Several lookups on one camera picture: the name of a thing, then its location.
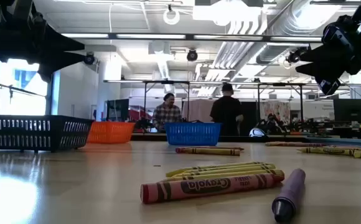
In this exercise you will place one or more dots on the orange plastic basket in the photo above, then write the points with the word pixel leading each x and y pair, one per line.
pixel 110 133

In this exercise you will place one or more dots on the black metal table frame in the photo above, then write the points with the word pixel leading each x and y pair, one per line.
pixel 149 137

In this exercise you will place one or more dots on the black metal rig frame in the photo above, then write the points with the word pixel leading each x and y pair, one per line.
pixel 301 102
pixel 145 99

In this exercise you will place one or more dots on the white sign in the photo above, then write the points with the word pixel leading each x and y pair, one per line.
pixel 322 110

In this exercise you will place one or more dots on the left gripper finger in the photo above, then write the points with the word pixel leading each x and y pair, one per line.
pixel 59 43
pixel 56 63

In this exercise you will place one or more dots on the bright window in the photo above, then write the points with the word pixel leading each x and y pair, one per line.
pixel 18 93

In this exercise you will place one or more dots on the black plastic basket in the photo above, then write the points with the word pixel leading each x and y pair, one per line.
pixel 37 132

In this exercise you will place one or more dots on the person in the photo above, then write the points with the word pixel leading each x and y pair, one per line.
pixel 225 115
pixel 166 116

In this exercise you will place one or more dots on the floral patterned cloth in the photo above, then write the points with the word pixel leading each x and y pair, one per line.
pixel 277 110

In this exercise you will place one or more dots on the red crayon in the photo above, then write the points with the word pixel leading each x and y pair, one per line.
pixel 205 186
pixel 242 148
pixel 311 144
pixel 280 144

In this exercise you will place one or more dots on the purple crayon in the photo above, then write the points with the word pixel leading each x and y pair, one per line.
pixel 289 193

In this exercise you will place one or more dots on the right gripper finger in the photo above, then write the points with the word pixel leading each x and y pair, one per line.
pixel 326 73
pixel 326 55

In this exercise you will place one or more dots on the black computer monitor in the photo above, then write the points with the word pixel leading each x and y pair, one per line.
pixel 350 110
pixel 118 110

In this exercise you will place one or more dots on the blue plastic basket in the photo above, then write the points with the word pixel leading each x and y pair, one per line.
pixel 193 135

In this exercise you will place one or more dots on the long overhead light bar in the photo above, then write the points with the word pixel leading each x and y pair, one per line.
pixel 151 36

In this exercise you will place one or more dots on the beige curtain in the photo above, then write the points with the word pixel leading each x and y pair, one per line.
pixel 199 110

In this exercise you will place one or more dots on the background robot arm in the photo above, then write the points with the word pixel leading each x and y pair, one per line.
pixel 143 124
pixel 272 124

